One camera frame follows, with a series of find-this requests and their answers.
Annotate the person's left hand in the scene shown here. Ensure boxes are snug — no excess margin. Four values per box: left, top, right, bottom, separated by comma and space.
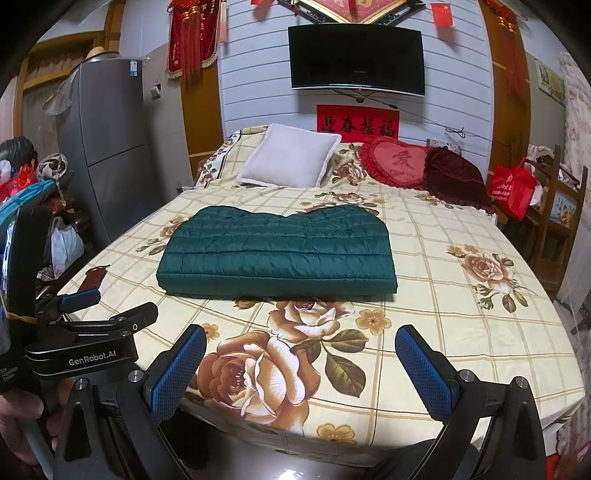
0, 381, 61, 467

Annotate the green puffer jacket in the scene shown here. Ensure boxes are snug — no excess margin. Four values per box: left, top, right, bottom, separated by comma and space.
156, 204, 399, 300

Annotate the red tassel knot ornament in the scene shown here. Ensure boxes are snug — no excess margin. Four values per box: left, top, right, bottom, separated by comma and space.
482, 0, 525, 95

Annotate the wooden chair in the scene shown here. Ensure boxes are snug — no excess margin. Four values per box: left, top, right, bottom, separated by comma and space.
525, 145, 588, 288

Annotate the red fringed pennant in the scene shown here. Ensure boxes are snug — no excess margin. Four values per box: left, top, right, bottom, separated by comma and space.
166, 0, 219, 80

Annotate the dark red velvet cushion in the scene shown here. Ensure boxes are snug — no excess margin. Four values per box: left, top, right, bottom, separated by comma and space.
422, 147, 498, 215

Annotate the black television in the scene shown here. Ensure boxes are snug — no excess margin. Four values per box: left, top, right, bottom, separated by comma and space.
288, 24, 426, 97

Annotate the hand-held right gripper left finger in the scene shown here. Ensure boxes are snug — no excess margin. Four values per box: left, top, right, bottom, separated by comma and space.
53, 324, 207, 480

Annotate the floral bed sheet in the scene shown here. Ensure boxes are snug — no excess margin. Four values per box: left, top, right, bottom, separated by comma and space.
55, 124, 587, 469

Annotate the red paper wall banner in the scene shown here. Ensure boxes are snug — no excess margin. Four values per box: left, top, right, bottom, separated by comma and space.
317, 104, 400, 139

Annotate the framed red wall decoration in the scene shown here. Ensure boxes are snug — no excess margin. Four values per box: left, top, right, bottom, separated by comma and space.
277, 0, 426, 27

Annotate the straw hat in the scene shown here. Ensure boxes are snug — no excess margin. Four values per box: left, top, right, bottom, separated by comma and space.
83, 46, 121, 63

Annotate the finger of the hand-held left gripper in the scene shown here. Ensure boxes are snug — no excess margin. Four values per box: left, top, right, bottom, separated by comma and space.
37, 288, 101, 319
65, 302, 158, 334

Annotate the white plastic bag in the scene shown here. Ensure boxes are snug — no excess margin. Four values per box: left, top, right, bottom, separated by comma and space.
50, 216, 85, 279

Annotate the black cable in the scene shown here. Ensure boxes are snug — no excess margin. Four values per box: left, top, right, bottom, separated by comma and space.
336, 88, 468, 139

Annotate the white pillow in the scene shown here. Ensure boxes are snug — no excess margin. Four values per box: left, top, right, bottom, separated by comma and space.
236, 123, 342, 188

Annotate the wall picture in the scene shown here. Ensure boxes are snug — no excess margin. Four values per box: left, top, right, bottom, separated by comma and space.
536, 59, 565, 100

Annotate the brown leather strap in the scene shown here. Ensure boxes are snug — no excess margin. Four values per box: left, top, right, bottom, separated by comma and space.
78, 265, 110, 294

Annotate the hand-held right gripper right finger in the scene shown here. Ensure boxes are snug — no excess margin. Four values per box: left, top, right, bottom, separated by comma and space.
394, 324, 548, 480

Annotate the grey refrigerator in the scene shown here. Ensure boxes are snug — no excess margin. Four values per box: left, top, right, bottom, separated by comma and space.
55, 58, 162, 247

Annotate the rolled patterned cloth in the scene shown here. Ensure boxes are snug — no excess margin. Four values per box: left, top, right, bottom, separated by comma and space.
37, 154, 73, 182

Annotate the red heart cushion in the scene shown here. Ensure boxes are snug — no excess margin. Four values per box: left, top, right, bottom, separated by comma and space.
358, 136, 435, 188

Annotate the red shopping bag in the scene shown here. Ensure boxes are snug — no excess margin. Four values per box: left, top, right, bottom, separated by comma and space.
490, 159, 537, 220

